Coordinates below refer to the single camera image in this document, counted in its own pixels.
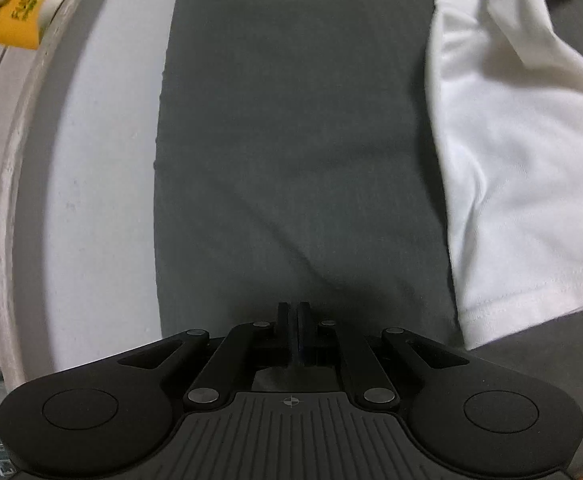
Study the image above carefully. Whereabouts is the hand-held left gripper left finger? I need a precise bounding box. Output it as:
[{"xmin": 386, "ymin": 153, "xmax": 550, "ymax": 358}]
[{"xmin": 118, "ymin": 301, "xmax": 298, "ymax": 413}]

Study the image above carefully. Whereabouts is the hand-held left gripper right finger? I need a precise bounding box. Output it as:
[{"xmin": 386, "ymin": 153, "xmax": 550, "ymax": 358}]
[{"xmin": 297, "ymin": 301, "xmax": 469, "ymax": 413}]

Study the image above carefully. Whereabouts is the white garment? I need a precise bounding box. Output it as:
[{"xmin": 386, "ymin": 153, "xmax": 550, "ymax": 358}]
[{"xmin": 424, "ymin": 0, "xmax": 583, "ymax": 351}]

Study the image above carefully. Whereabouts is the window sill ledge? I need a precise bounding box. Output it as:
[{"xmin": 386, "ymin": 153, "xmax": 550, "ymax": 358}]
[{"xmin": 0, "ymin": 0, "xmax": 122, "ymax": 386}]

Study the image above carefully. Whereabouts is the white bowl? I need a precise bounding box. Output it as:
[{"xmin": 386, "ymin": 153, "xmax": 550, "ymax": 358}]
[{"xmin": 36, "ymin": 0, "xmax": 74, "ymax": 28}]

